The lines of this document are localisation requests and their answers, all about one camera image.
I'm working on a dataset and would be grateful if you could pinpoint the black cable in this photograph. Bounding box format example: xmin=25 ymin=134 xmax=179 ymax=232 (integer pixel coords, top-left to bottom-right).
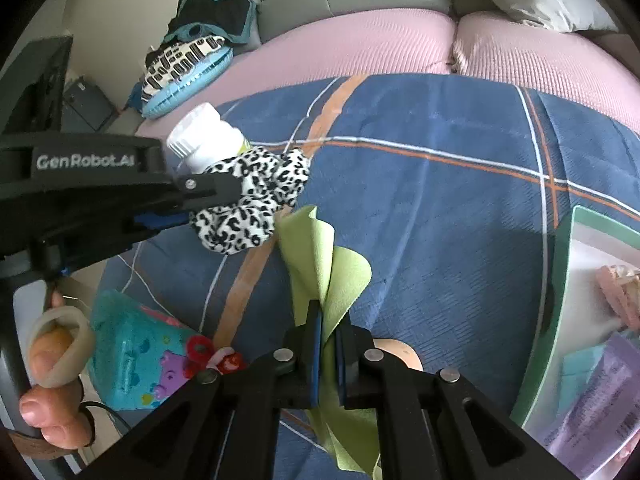
xmin=80 ymin=400 xmax=133 ymax=433

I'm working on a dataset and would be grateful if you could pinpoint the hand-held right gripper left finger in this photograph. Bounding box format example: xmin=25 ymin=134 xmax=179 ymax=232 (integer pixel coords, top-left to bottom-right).
xmin=82 ymin=300 xmax=325 ymax=480

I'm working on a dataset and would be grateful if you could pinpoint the green cloth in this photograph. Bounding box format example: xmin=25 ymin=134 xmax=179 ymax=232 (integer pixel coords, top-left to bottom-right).
xmin=276 ymin=205 xmax=381 ymax=478

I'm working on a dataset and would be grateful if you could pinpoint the leopard print scrunchie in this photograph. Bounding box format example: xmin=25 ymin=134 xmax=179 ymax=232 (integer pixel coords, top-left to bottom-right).
xmin=189 ymin=146 xmax=312 ymax=256

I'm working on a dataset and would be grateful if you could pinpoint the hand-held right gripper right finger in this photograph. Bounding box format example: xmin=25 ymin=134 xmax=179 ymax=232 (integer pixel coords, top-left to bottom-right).
xmin=335 ymin=324 xmax=581 ymax=480

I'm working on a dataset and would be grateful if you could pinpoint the pale teal soft packet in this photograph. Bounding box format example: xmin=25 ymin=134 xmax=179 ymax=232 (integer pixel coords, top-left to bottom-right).
xmin=560 ymin=347 xmax=608 ymax=391

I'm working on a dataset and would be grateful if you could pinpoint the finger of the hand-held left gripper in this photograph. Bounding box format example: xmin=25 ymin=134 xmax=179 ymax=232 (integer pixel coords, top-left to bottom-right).
xmin=167 ymin=172 xmax=246 ymax=211
xmin=132 ymin=211 xmax=193 ymax=233

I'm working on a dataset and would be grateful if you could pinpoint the purple soft packet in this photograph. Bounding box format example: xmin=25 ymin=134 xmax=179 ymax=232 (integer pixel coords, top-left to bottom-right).
xmin=542 ymin=332 xmax=640 ymax=471

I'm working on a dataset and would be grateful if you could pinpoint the beige finger strap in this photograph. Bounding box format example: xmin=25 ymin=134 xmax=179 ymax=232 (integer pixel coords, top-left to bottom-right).
xmin=30 ymin=307 xmax=96 ymax=388

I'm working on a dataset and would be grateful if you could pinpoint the dark blue box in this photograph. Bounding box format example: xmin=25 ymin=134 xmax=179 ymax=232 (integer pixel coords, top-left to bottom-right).
xmin=62 ymin=76 xmax=121 ymax=133

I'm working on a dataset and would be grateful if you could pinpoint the pink sofa seat cover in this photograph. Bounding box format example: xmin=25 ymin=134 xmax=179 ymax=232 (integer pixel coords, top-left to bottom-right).
xmin=452 ymin=10 xmax=640 ymax=138
xmin=215 ymin=9 xmax=458 ymax=126

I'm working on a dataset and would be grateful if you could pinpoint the white plastic bottle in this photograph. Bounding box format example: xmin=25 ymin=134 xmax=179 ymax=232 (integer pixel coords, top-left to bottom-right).
xmin=166 ymin=102 xmax=251 ymax=173

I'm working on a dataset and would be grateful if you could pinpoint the zigzag patterned blue cushion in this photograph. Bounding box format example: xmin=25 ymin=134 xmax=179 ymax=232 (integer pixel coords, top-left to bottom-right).
xmin=137 ymin=35 xmax=235 ymax=121

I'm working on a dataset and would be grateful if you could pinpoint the pink fluffy soft item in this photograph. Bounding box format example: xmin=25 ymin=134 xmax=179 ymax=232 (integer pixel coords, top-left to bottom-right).
xmin=595 ymin=265 xmax=640 ymax=331

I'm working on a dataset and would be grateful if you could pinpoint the blue plaid blanket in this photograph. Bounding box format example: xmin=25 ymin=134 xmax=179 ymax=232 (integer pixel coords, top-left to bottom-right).
xmin=75 ymin=72 xmax=640 ymax=480

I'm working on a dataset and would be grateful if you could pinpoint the red pink hair tie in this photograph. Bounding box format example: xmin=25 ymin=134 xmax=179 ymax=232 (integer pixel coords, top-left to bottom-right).
xmin=182 ymin=336 xmax=246 ymax=378

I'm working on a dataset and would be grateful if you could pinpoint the teal and black clothes pile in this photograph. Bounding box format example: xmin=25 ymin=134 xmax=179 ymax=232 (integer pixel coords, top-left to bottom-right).
xmin=167 ymin=0 xmax=258 ymax=46

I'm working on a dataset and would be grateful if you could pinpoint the person's left hand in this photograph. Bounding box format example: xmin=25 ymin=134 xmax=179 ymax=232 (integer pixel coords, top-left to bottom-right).
xmin=20 ymin=292 xmax=96 ymax=451

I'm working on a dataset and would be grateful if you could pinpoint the white tray with green rim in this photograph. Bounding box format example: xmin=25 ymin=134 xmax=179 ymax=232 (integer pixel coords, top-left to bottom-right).
xmin=510 ymin=205 xmax=640 ymax=480

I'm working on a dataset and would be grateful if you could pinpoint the teal wipes packet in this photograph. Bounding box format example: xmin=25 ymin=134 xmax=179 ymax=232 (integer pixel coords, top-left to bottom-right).
xmin=90 ymin=290 xmax=221 ymax=413

